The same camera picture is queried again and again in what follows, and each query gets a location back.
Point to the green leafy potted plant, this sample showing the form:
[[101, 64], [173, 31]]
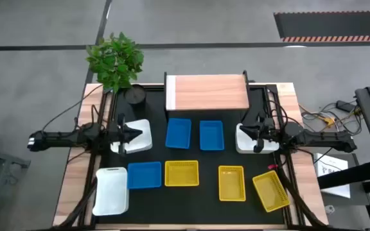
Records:
[[116, 61]]

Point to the yellow plastic basket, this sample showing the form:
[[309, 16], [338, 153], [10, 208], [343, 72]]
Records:
[[271, 191], [181, 173], [232, 183]]

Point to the black aluminium table frame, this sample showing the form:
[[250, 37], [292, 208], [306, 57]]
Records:
[[272, 90]]

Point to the black plant pot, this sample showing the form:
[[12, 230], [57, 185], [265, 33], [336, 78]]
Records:
[[135, 94]]

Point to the black power adapter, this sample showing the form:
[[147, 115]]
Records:
[[345, 106]]

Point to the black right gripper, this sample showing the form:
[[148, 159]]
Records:
[[267, 131]]

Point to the blue plastic basket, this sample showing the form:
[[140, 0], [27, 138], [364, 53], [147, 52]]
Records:
[[211, 135], [144, 175], [178, 133]]

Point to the black desk beam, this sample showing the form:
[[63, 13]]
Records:
[[348, 174]]

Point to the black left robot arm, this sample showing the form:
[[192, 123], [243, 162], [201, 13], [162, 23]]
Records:
[[63, 138]]

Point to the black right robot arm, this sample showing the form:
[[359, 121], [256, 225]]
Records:
[[326, 139]]

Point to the black table mat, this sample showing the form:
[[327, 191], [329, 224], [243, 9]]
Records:
[[188, 205]]

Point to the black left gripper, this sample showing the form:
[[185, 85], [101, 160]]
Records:
[[118, 133]]

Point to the white printed cardboard box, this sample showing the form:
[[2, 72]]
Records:
[[331, 173]]

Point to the red tag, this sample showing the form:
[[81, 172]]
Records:
[[272, 167]]

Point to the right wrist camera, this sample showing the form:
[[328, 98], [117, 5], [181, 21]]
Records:
[[258, 146]]

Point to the white plastic basket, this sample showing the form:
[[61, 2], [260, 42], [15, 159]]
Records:
[[243, 146], [143, 143], [111, 191]]

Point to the small white floor object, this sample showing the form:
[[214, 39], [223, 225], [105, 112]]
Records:
[[329, 209]]

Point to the black striped-edge floor mat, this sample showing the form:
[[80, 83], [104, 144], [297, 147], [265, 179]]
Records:
[[332, 25]]

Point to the wooden shelf with black frame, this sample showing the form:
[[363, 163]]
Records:
[[207, 93]]

